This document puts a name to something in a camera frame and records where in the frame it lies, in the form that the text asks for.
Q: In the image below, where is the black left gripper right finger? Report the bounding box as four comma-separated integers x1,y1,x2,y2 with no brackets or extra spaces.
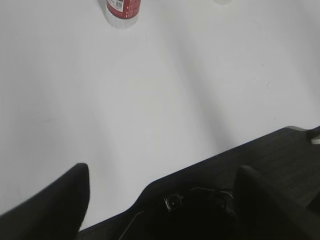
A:
233,165,320,240

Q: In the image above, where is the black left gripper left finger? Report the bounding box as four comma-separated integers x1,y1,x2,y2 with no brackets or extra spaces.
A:
0,163,90,240

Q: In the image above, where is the clear water bottle red label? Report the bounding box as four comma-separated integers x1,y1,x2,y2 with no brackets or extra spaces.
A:
105,0,141,29

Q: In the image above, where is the white paper cup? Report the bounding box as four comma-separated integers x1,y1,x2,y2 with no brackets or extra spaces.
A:
214,0,232,6

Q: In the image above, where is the dark robot base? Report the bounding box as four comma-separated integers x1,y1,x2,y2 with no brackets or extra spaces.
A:
77,127,320,240

